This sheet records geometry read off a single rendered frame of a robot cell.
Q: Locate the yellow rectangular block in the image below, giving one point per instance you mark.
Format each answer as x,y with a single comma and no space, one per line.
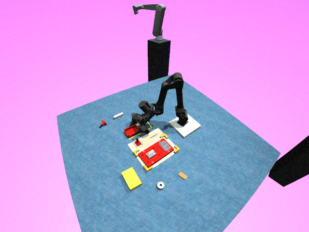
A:
131,178

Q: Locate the small orange rectangular block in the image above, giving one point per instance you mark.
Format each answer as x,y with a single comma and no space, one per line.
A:
182,175

